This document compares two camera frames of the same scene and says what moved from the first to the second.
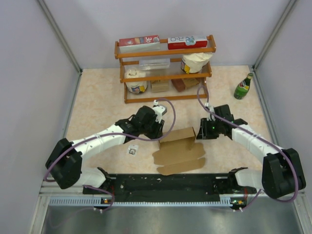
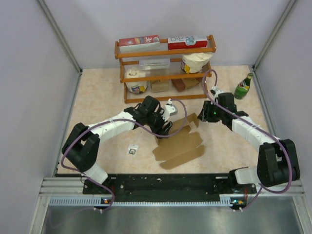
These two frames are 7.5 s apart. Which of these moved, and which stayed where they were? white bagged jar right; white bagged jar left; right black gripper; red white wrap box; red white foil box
Moved: right black gripper
Stayed: white bagged jar left; red white foil box; white bagged jar right; red white wrap box
